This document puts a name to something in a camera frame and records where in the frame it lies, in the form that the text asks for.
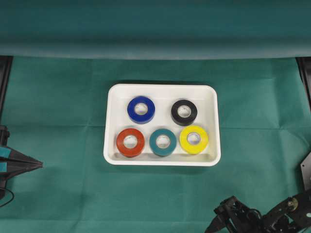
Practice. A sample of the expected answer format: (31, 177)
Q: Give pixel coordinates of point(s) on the red tape roll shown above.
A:
(137, 149)

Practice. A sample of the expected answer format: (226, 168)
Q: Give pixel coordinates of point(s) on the yellow tape roll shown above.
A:
(193, 139)

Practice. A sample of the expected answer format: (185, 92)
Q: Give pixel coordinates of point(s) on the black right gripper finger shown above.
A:
(217, 224)

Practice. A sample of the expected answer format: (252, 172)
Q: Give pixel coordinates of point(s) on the black tape roll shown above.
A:
(183, 120)

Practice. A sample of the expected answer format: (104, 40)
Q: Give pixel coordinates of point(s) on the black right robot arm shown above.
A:
(290, 216)

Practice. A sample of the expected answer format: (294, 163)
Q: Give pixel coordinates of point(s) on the black left frame rail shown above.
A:
(5, 68)

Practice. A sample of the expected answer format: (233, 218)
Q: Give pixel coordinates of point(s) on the green tape roll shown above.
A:
(162, 142)

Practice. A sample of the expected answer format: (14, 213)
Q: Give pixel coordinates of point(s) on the blue tape roll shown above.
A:
(137, 118)

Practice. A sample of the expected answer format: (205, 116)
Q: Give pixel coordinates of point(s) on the black frame rail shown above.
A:
(304, 66)
(5, 68)

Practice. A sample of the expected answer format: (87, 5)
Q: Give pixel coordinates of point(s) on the green backdrop curtain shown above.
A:
(156, 29)

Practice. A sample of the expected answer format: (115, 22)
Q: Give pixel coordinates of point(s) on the white plastic tray case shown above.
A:
(162, 125)

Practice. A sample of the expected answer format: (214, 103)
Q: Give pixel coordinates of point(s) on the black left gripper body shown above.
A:
(4, 135)

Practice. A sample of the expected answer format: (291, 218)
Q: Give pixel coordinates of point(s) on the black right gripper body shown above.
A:
(240, 218)

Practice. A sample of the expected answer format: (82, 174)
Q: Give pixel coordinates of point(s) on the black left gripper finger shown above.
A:
(19, 155)
(17, 169)

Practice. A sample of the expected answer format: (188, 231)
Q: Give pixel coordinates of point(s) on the black right frame rail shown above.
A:
(304, 66)

